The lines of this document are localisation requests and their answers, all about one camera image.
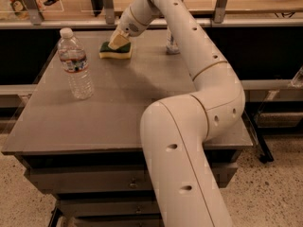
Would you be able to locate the grey metal drawer cabinet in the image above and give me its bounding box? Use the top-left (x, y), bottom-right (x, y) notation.
top-left (1, 28), bottom-right (254, 227)

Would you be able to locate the clear water bottle red label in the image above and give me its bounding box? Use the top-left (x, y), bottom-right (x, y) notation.
top-left (57, 27), bottom-right (94, 99)

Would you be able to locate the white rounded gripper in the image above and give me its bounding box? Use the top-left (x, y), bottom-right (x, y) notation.
top-left (109, 7), bottom-right (149, 50)

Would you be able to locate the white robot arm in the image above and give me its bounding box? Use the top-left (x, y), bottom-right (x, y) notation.
top-left (110, 0), bottom-right (245, 227)

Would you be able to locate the colourful carton box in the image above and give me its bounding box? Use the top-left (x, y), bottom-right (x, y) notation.
top-left (0, 0), bottom-right (45, 24)

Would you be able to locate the green and yellow sponge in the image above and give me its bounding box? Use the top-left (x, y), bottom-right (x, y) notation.
top-left (99, 42), bottom-right (132, 60)

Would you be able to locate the small black object on shelf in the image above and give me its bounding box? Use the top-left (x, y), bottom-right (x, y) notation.
top-left (44, 0), bottom-right (58, 6)

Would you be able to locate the wooden shelf with metal posts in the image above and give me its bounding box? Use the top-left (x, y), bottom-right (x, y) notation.
top-left (0, 0), bottom-right (303, 29)

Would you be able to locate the grey drawer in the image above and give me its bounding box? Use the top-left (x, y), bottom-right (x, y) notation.
top-left (74, 214), bottom-right (165, 227)
top-left (25, 162), bottom-right (239, 194)
top-left (57, 196), bottom-right (160, 218)

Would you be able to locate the bottom grey drawer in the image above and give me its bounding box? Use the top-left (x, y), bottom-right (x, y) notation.
top-left (74, 214), bottom-right (165, 227)

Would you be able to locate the middle grey drawer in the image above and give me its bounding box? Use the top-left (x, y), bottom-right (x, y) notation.
top-left (57, 196), bottom-right (160, 218)

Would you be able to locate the clear water bottle white label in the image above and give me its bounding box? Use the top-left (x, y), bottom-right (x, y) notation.
top-left (166, 28), bottom-right (180, 55)

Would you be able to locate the top grey drawer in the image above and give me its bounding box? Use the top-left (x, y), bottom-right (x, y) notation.
top-left (25, 162), bottom-right (239, 194)

